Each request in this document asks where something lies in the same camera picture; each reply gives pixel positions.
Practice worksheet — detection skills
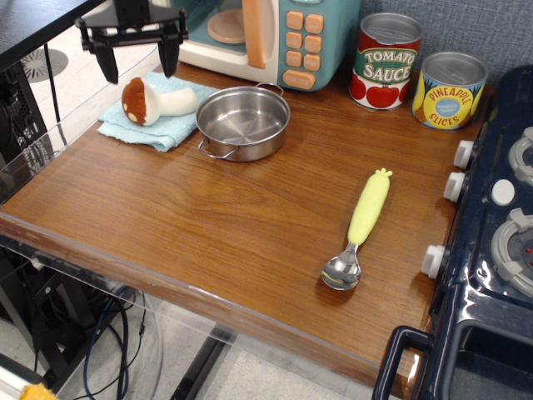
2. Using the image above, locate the spoon with yellow-green handle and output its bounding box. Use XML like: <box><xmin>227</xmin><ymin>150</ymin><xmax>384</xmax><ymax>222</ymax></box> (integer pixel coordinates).
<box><xmin>321</xmin><ymin>168</ymin><xmax>393</xmax><ymax>291</ymax></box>

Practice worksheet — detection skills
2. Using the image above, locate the black desk at left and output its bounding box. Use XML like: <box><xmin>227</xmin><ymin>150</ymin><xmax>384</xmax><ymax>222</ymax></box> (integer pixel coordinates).
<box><xmin>1</xmin><ymin>0</ymin><xmax>103</xmax><ymax>71</ymax></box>

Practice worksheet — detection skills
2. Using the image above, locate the dark blue toy stove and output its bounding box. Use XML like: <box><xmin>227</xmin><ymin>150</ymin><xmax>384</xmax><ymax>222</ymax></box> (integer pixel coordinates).
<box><xmin>372</xmin><ymin>66</ymin><xmax>532</xmax><ymax>399</ymax></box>

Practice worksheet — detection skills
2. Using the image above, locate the plush brown white mushroom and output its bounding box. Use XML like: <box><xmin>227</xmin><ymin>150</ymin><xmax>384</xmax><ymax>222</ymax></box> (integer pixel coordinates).
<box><xmin>121</xmin><ymin>77</ymin><xmax>198</xmax><ymax>126</ymax></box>

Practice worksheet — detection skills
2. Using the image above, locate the pineapple slices can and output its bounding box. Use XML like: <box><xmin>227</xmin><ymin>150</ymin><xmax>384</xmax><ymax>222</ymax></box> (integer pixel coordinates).
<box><xmin>411</xmin><ymin>52</ymin><xmax>489</xmax><ymax>131</ymax></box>

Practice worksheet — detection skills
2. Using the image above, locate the black cable under table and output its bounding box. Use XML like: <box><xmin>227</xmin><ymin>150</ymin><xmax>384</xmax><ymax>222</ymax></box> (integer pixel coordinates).
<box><xmin>70</xmin><ymin>291</ymin><xmax>147</xmax><ymax>400</ymax></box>

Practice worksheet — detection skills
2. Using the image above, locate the white stove knob upper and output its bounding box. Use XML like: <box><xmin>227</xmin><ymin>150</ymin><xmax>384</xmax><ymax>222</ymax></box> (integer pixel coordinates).
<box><xmin>453</xmin><ymin>140</ymin><xmax>475</xmax><ymax>170</ymax></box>

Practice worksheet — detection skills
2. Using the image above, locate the white stove knob lower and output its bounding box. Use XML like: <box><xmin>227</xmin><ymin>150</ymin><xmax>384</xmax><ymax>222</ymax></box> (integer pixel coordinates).
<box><xmin>421</xmin><ymin>245</ymin><xmax>446</xmax><ymax>279</ymax></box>

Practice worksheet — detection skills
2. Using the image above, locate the light blue folded rag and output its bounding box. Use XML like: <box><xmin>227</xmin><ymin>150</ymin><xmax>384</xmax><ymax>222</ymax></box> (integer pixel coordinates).
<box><xmin>98</xmin><ymin>72</ymin><xmax>216</xmax><ymax>152</ymax></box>

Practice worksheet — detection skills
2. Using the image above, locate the teal cream toy microwave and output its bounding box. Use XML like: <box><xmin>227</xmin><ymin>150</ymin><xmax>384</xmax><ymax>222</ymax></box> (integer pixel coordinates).
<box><xmin>166</xmin><ymin>0</ymin><xmax>360</xmax><ymax>92</ymax></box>

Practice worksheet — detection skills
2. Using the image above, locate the tomato sauce can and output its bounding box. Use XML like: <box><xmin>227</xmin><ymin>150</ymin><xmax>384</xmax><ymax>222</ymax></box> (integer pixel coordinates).
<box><xmin>350</xmin><ymin>12</ymin><xmax>423</xmax><ymax>110</ymax></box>

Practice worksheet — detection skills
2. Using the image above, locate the blue cable under table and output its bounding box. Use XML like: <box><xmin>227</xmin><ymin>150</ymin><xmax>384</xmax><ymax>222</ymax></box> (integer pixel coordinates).
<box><xmin>82</xmin><ymin>287</ymin><xmax>131</xmax><ymax>400</ymax></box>

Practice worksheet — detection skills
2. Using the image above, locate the stainless steel pan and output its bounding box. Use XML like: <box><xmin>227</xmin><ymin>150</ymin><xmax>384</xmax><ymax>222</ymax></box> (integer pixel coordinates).
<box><xmin>196</xmin><ymin>83</ymin><xmax>291</xmax><ymax>163</ymax></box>

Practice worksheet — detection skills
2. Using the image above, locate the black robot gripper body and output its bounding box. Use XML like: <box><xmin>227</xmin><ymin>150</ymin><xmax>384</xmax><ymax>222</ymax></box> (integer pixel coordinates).
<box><xmin>75</xmin><ymin>1</ymin><xmax>189</xmax><ymax>53</ymax></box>

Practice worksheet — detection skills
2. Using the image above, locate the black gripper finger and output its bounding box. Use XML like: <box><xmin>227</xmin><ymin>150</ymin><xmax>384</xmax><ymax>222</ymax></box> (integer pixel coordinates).
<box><xmin>93</xmin><ymin>42</ymin><xmax>118</xmax><ymax>84</ymax></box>
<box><xmin>158</xmin><ymin>35</ymin><xmax>180</xmax><ymax>78</ymax></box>

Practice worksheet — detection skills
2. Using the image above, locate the white stove knob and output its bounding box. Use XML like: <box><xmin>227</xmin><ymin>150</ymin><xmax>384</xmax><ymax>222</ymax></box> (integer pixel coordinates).
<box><xmin>443</xmin><ymin>172</ymin><xmax>466</xmax><ymax>203</ymax></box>
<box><xmin>421</xmin><ymin>245</ymin><xmax>446</xmax><ymax>279</ymax></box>
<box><xmin>453</xmin><ymin>140</ymin><xmax>475</xmax><ymax>170</ymax></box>

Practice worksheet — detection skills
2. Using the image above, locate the white stove knob middle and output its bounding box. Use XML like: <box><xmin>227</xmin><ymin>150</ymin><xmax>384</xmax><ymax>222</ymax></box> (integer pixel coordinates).
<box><xmin>443</xmin><ymin>172</ymin><xmax>466</xmax><ymax>203</ymax></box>

